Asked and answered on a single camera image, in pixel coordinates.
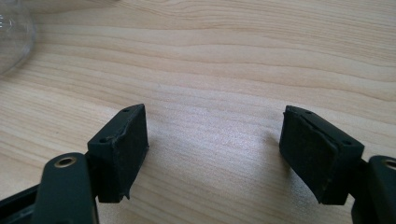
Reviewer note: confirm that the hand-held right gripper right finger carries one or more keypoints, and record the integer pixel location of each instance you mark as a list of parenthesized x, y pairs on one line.
[(314, 158)]

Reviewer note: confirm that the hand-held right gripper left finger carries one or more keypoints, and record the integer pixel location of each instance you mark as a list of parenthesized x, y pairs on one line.
[(123, 155)]

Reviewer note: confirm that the clear glass cup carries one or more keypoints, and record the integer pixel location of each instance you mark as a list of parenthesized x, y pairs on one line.
[(14, 34)]

